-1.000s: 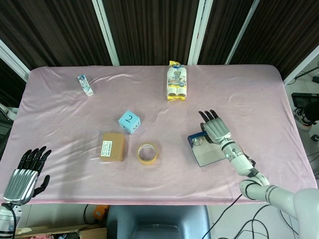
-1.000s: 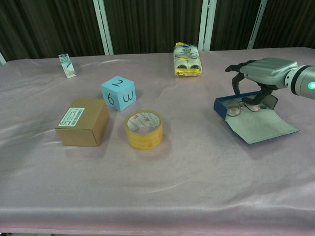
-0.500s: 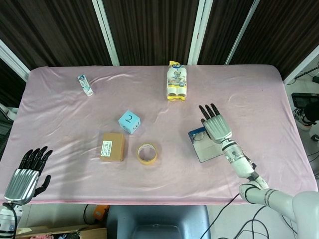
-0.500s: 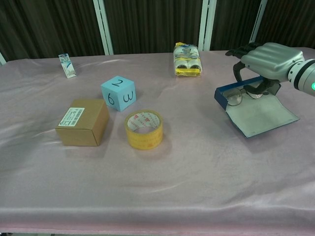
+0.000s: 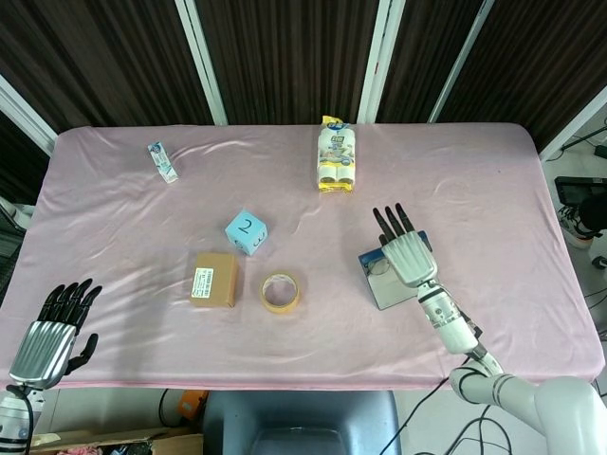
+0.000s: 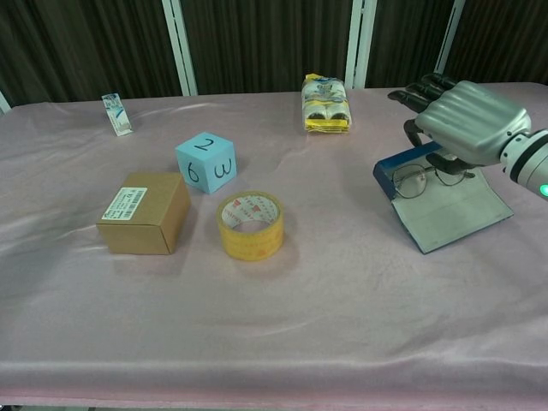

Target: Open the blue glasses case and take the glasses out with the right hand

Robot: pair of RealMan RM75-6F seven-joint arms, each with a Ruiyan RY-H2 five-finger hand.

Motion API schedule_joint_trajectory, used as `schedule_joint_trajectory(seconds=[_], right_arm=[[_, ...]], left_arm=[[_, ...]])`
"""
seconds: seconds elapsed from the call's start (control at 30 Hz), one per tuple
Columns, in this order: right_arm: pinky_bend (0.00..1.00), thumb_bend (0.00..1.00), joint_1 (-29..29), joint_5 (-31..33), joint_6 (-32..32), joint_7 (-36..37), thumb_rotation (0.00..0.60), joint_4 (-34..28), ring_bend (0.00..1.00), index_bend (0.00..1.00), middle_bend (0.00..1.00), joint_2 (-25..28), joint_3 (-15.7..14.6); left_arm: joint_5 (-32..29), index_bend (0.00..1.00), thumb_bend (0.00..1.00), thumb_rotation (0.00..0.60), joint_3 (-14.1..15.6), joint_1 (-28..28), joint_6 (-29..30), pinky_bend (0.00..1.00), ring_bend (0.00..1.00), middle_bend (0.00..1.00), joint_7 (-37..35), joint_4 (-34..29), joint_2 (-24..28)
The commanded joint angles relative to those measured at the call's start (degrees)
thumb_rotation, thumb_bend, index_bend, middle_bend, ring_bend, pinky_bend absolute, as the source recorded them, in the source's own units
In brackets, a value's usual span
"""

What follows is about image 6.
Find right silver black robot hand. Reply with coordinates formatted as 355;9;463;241
387;73;532;167

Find thin metal frame eyeglasses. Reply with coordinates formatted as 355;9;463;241
391;162;476;200

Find blue glasses case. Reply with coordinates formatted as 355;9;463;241
372;142;515;257

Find brown cardboard box with label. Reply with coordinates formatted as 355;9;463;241
95;171;192;256

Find dark brown partition panel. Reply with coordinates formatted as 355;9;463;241
440;0;548;86
177;0;356;96
366;0;453;90
0;0;183;108

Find yellow white tissue pack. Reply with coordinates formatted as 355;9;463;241
301;73;353;135

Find pink tablecloth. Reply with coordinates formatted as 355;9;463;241
0;80;548;406

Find yellow packing tape roll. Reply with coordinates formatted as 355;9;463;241
215;190;285;261

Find light blue numbered cube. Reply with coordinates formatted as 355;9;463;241
174;132;238;196

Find small white blue carton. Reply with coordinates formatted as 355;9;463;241
101;92;135;138

